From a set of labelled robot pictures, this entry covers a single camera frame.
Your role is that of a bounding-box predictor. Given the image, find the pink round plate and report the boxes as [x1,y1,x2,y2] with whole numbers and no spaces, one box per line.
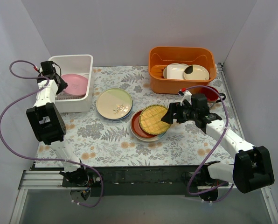
[62,74,88,96]

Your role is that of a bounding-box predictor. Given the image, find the woven bamboo pattern plate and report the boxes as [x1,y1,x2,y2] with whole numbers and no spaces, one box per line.
[139,105,171,135]

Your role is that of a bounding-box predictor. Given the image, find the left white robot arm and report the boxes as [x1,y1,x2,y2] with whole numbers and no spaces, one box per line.
[26,61,89,187]

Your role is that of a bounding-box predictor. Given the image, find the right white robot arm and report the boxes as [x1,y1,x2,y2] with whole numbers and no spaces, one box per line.
[161,94,275,193]

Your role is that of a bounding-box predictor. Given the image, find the white plastic bin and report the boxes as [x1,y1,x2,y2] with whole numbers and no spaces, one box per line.
[37,54,94,114]

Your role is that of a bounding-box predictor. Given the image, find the orange plastic bin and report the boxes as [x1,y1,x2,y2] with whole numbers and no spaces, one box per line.
[148,46,216,94]

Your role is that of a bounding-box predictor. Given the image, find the red and black mug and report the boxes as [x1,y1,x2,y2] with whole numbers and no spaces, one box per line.
[200,86,226,109]

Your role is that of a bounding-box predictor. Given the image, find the cream and blue plate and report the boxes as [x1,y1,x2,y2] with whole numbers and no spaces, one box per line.
[129,109,166,142]

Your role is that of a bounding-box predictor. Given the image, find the red-brown scalloped plate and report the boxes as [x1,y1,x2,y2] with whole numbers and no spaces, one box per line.
[131,111,165,140]

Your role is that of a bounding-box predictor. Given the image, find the white rectangular dish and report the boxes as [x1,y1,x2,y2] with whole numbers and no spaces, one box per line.
[166,64,189,80]

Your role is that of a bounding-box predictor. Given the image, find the blue plate under cream plate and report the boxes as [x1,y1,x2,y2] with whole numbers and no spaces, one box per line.
[112,107,133,121]

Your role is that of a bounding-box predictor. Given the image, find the cream plate with black mark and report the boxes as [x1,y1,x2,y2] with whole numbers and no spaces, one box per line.
[183,64,209,81]

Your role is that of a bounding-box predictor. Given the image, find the cream green floral plate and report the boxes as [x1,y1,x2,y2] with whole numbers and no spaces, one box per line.
[96,88,133,120]

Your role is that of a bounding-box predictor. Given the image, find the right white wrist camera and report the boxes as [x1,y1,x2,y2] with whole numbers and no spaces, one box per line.
[178,88,192,105]

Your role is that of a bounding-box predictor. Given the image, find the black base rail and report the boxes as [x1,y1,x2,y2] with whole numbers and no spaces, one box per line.
[62,163,233,196]

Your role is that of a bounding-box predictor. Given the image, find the aluminium frame rail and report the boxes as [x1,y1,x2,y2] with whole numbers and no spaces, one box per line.
[217,62,278,224]

